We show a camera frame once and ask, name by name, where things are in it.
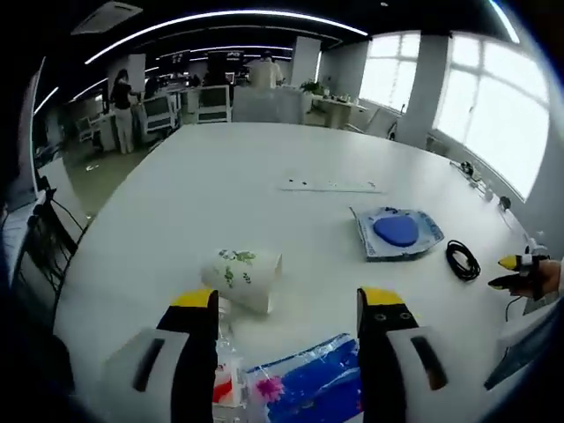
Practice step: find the blue zip pouch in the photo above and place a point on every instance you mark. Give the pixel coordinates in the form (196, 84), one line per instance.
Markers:
(317, 379)

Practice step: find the white office chair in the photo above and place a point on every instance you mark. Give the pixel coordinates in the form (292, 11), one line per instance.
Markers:
(159, 112)
(214, 103)

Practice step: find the clear plastic bottle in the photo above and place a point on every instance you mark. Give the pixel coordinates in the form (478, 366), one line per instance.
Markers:
(229, 352)

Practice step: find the ceiling air vent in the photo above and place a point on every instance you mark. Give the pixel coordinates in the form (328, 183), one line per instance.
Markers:
(101, 15)

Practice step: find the large window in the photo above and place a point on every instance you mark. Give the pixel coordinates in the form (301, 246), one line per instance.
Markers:
(498, 114)
(390, 70)

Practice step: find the white floral cup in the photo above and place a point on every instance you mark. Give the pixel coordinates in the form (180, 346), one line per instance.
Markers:
(240, 275)

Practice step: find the blue-lid wet wipes pack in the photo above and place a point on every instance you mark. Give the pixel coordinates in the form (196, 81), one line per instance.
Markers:
(394, 233)

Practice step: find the ceiling light strip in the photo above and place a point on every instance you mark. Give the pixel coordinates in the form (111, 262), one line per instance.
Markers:
(220, 17)

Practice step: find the white table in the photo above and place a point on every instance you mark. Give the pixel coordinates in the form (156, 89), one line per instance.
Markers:
(264, 211)

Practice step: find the green potted plant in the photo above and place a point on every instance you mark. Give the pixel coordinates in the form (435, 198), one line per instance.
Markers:
(313, 87)

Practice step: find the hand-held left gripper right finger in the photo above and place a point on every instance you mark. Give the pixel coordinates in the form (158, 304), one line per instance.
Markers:
(379, 352)

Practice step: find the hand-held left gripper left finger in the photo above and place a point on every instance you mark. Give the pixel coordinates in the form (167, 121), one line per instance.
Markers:
(194, 352)

